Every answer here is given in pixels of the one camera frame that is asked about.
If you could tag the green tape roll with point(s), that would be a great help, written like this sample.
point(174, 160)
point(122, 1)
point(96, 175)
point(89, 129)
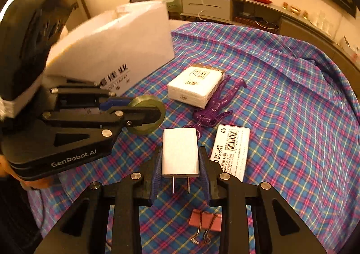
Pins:
point(157, 108)

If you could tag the small amber bottles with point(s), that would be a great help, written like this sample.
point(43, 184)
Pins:
point(294, 9)

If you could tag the white staples box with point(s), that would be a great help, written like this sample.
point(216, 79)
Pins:
point(230, 152)

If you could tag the clear drinking glasses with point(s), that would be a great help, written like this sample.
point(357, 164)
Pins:
point(322, 22)

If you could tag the white cardboard box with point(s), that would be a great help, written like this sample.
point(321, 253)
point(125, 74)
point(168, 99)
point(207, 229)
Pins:
point(112, 46)

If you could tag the blue plaid cloth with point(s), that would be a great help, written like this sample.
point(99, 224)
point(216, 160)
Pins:
point(281, 102)

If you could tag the white tissue pack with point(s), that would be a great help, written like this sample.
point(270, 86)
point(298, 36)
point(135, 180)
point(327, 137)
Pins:
point(194, 85)

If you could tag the pink binder clip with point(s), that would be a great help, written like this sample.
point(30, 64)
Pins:
point(205, 220)

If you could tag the person's left hand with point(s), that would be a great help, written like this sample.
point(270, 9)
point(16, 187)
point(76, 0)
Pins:
point(39, 184)

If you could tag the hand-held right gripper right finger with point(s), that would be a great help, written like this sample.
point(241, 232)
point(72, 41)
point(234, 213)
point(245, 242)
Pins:
point(204, 176)

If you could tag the grey television cabinet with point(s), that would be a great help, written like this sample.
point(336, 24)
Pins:
point(298, 23)

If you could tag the purple plastic clip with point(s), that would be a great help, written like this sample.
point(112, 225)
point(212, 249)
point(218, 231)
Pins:
point(216, 102)

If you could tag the white organizer box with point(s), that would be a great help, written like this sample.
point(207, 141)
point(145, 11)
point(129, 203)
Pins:
point(348, 46)

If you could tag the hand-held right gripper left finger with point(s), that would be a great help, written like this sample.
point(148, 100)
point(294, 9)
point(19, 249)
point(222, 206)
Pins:
point(156, 176)

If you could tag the white charger plug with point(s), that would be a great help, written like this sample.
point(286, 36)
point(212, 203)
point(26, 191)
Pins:
point(180, 152)

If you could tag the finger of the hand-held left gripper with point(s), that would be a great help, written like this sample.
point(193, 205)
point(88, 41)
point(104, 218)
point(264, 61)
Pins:
point(112, 102)
point(135, 117)

